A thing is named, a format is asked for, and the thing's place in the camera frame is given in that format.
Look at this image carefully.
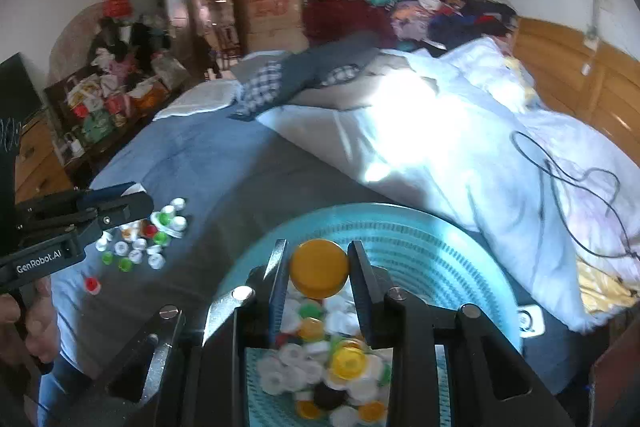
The plaid cloth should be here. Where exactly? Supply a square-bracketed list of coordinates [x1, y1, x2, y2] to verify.
[230, 59, 362, 118]

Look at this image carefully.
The orange bottle cap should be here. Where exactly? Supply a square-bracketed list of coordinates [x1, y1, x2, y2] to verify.
[291, 239, 350, 301]

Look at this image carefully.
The person in dark clothes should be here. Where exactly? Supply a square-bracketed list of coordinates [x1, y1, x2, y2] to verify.
[192, 34, 217, 80]

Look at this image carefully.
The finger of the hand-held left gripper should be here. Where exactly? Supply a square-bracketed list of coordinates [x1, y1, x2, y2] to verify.
[15, 182, 142, 221]
[20, 192, 154, 241]

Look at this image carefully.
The white power strip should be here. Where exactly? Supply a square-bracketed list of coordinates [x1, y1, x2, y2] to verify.
[517, 304, 546, 337]

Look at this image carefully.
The clutter pile of packages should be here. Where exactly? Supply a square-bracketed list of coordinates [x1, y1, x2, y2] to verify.
[45, 0, 191, 168]

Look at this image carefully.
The person's left hand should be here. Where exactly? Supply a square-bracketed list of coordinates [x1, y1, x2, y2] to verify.
[0, 279, 62, 374]

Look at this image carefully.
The dark grey cloth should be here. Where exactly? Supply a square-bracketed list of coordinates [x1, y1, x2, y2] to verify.
[280, 41, 382, 88]

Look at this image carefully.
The yellow patterned cloth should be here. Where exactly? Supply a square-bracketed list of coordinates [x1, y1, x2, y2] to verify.
[575, 257, 640, 324]

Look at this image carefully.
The dark red cloth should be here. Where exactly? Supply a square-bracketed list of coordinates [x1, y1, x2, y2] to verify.
[305, 0, 397, 48]

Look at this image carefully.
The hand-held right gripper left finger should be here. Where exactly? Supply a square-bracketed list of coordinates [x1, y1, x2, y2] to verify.
[62, 240, 290, 427]

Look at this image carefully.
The wooden dresser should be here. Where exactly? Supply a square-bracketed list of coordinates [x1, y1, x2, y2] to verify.
[15, 107, 77, 204]

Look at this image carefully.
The black screen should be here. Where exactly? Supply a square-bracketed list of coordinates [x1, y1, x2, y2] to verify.
[0, 53, 44, 128]

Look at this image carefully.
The white pillow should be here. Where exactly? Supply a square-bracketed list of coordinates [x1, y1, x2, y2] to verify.
[152, 79, 242, 122]

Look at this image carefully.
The white duvet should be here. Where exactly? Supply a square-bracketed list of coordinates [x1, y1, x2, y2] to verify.
[257, 38, 640, 334]

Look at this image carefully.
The wooden headboard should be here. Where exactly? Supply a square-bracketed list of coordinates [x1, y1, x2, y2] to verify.
[514, 17, 640, 168]

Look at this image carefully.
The black cable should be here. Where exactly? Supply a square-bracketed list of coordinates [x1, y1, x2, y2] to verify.
[510, 131, 640, 261]

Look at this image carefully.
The teal plastic basket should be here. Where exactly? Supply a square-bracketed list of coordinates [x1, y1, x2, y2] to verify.
[220, 203, 524, 427]

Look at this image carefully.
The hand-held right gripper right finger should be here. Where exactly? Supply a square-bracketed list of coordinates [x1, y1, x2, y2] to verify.
[348, 240, 574, 427]

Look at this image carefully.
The cardboard box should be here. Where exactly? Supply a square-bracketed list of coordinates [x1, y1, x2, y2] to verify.
[236, 0, 309, 54]

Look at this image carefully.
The pile of clothes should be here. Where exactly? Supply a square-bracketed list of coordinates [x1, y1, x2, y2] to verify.
[390, 0, 519, 52]

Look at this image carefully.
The pile of mixed bottle caps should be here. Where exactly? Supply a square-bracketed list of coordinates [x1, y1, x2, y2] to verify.
[257, 292, 394, 427]

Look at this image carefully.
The group of small bottles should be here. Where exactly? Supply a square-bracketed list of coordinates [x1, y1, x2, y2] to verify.
[95, 197, 190, 274]

